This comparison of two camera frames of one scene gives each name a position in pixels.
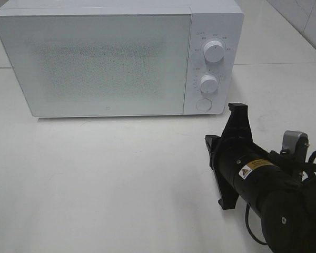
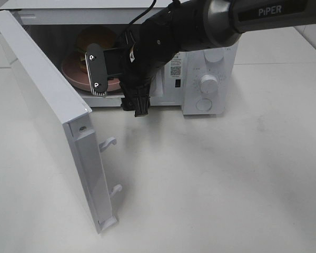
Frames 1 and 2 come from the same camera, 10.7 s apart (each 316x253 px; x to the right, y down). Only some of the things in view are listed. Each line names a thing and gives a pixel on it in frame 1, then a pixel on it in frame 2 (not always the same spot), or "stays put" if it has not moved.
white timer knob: (208, 84) stays put
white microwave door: (99, 65) -> (86, 156)
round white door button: (204, 104) stays put
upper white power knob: (214, 51) stays put
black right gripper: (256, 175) -> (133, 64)
